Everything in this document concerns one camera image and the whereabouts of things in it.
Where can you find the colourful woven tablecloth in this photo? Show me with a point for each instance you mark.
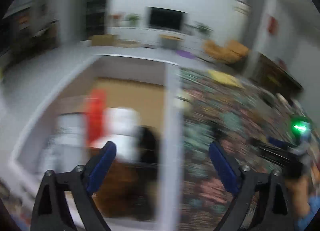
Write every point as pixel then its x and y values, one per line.
pixel 230 116

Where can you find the green potted plant right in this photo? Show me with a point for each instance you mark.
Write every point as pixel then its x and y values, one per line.
pixel 204 30

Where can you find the small wooden bench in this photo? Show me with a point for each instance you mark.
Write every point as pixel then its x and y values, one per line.
pixel 170 42

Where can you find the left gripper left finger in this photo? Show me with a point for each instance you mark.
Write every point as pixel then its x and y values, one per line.
pixel 51 211

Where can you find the orange lounge chair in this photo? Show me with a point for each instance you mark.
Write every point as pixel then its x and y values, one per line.
pixel 229 54

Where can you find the green potted plant left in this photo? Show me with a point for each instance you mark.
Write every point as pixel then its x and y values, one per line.
pixel 133 19

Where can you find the black plastic bag roll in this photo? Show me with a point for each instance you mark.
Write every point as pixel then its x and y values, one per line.
pixel 148 162

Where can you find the white storage box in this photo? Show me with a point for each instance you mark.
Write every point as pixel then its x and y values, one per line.
pixel 54 101

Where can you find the person right hand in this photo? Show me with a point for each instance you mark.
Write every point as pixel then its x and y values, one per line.
pixel 299 190

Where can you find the green potted plant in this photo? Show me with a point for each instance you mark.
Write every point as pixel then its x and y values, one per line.
pixel 133 19
pixel 204 30

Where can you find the black flat television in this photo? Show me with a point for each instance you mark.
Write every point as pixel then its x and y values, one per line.
pixel 167 19

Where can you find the white plastic bag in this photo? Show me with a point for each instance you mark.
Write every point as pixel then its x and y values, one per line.
pixel 120 130

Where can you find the orange plush fish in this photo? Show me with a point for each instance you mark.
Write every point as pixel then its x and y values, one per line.
pixel 94 114

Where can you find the dark wooden sideboard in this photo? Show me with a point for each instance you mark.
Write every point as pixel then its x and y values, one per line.
pixel 270 76

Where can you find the cream cloth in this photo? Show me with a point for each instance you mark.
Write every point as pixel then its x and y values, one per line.
pixel 183 101

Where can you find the white printed package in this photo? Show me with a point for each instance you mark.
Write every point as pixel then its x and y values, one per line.
pixel 65 148

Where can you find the red wall hanging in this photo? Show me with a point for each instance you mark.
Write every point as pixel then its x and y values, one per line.
pixel 272 25

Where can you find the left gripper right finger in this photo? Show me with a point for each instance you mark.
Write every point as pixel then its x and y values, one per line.
pixel 273 208

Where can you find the yellow flat box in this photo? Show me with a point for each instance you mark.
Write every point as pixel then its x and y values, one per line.
pixel 225 79

